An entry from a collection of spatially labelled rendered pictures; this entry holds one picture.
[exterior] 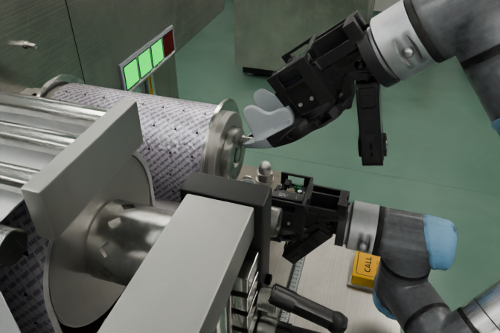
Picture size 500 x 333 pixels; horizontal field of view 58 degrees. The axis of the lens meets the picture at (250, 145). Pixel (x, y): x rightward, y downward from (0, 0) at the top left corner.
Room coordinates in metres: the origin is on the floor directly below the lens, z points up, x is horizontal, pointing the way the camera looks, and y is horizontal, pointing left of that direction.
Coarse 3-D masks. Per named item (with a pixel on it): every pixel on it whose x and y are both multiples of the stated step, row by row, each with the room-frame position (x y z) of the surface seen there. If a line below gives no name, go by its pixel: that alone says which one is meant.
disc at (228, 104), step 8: (224, 104) 0.50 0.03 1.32; (232, 104) 0.53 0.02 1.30; (216, 112) 0.48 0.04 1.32; (224, 112) 0.50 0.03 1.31; (216, 120) 0.47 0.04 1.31; (208, 128) 0.46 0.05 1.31; (216, 128) 0.47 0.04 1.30; (208, 136) 0.45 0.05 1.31; (208, 144) 0.45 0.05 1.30; (208, 152) 0.45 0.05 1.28; (200, 160) 0.43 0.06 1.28; (208, 160) 0.44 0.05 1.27; (200, 168) 0.43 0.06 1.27
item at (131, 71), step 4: (132, 64) 0.88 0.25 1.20; (136, 64) 0.90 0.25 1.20; (124, 68) 0.85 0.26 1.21; (128, 68) 0.86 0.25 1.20; (132, 68) 0.88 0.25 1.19; (136, 68) 0.89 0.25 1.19; (128, 72) 0.86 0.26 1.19; (132, 72) 0.88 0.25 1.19; (136, 72) 0.89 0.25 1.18; (128, 76) 0.86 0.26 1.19; (132, 76) 0.88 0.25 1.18; (136, 76) 0.89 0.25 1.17; (128, 80) 0.86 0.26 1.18; (132, 80) 0.87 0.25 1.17; (136, 80) 0.89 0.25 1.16; (128, 84) 0.86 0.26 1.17; (132, 84) 0.87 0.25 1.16; (128, 88) 0.85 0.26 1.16
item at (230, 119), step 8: (232, 112) 0.51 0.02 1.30; (224, 120) 0.48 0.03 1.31; (232, 120) 0.50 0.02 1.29; (240, 120) 0.54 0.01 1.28; (224, 128) 0.47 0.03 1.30; (216, 136) 0.46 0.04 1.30; (224, 136) 0.47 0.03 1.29; (216, 144) 0.45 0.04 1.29; (216, 152) 0.45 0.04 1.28; (216, 160) 0.44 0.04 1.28; (208, 168) 0.44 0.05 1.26; (216, 168) 0.44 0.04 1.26
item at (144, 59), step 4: (144, 52) 0.94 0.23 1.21; (148, 52) 0.95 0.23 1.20; (140, 56) 0.92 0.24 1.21; (144, 56) 0.93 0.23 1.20; (148, 56) 0.95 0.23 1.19; (140, 60) 0.91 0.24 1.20; (144, 60) 0.93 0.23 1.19; (148, 60) 0.95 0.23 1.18; (140, 64) 0.91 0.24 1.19; (144, 64) 0.93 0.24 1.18; (148, 64) 0.94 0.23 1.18; (140, 68) 0.91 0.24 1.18; (144, 68) 0.93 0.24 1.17; (148, 68) 0.94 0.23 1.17; (144, 72) 0.92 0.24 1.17
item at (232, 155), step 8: (232, 128) 0.50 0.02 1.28; (240, 128) 0.51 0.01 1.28; (232, 136) 0.48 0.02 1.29; (240, 136) 0.50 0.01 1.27; (224, 144) 0.47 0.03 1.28; (232, 144) 0.47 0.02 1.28; (224, 152) 0.46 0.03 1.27; (232, 152) 0.47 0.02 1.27; (240, 152) 0.50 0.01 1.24; (224, 160) 0.46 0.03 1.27; (232, 160) 0.47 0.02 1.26; (240, 160) 0.50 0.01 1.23; (224, 168) 0.45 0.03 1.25; (232, 168) 0.47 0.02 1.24; (240, 168) 0.50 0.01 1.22; (224, 176) 0.46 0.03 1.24; (232, 176) 0.47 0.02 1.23
